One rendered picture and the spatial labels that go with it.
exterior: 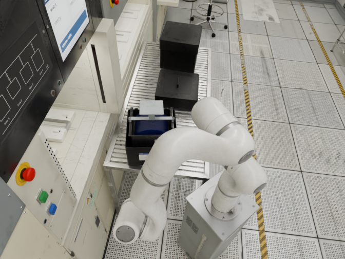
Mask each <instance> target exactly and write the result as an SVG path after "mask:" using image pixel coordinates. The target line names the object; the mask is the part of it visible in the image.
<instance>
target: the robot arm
mask: <svg viewBox="0 0 345 259"><path fill-rule="evenodd" d="M191 117H192V120H193V122H194V124H195V125H196V126H197V128H195V127H190V126H182V127H177V128H174V129H171V130H169V131H167V132H165V133H164V134H162V135H161V136H160V137H159V138H158V139H157V140H156V141H155V143H154V145H153V146H152V148H151V150H150V152H149V154H148V156H147V158H146V160H145V162H144V164H143V166H142V168H141V170H140V172H139V174H138V176H137V178H136V180H135V182H134V184H133V186H132V188H131V191H130V198H129V199H127V200H125V201H124V202H123V204H122V206H121V209H120V212H119V214H118V218H117V220H116V223H115V225H114V228H113V236H114V238H115V239H116V241H118V242H119V243H121V244H126V245H127V244H131V243H133V242H135V241H136V240H137V239H138V238H140V239H142V240H144V241H147V242H154V241H156V240H157V239H158V237H159V236H160V235H161V233H162V232H163V230H164V228H165V226H166V222H167V210H166V206H165V204H164V202H163V200H162V199H161V197H160V196H161V195H162V193H163V192H164V190H165V189H166V187H167V186H168V184H169V182H170V181H171V179H172V178H173V176H174V175H175V173H176V171H177V170H178V168H179V167H180V165H181V164H182V163H184V162H185V161H187V160H201V161H206V162H210V163H214V164H219V165H223V167H224V168H225V169H226V171H224V172H223V173H222V174H221V176H220V178H219V181H218V183H217V185H216V186H214V187H211V188H210V189H209V190H208V191H207V192H206V195H205V199H204V202H205V206H206V208H207V210H208V212H209V213H210V214H211V215H212V216H213V217H215V218H217V219H220V220H231V219H233V218H235V217H236V216H237V215H238V214H239V212H240V210H241V200H240V196H241V194H245V195H250V194H255V193H257V192H259V191H261V190H262V189H263V188H265V186H266V184H267V174H266V172H265V170H264V169H263V168H262V166H261V165H260V164H259V163H258V162H257V161H256V160H255V158H254V157H253V156H252V155H253V153H254V151H255V142H254V139H253V137H252V136H251V134H250V133H249V132H248V130H247V129H246V128H245V127H244V126H243V125H242V124H241V123H240V122H239V121H238V120H237V119H236V118H235V116H234V115H233V114H232V113H231V112H230V111H229V110H228V109H227V108H226V107H225V106H224V105H223V104H222V103H221V102H220V101H219V100H217V99H216V98H213V97H205V98H202V99H200V100H198V102H197V103H196V104H195V105H194V106H193V108H192V110H191ZM143 213H145V214H146V215H147V216H146V215H145V214H143Z"/></svg>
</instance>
